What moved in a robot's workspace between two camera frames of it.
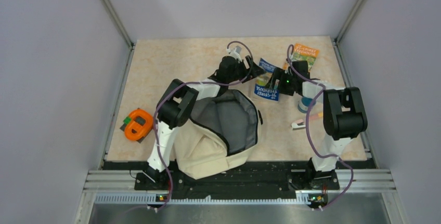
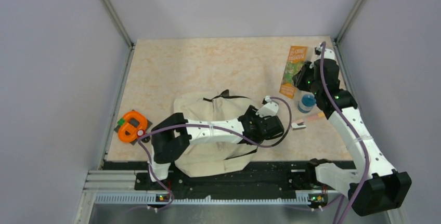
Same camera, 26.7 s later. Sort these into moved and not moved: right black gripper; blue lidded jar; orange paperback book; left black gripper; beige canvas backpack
Moved: left black gripper; right black gripper; orange paperback book
Not moved: blue lidded jar; beige canvas backpack
